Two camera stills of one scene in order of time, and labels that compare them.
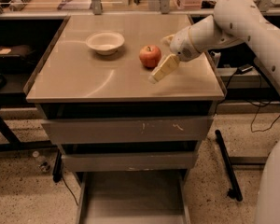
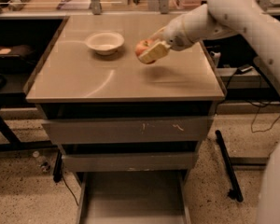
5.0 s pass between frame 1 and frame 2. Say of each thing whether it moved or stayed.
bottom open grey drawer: stayed
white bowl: stayed
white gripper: moved
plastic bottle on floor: stayed
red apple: moved
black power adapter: stayed
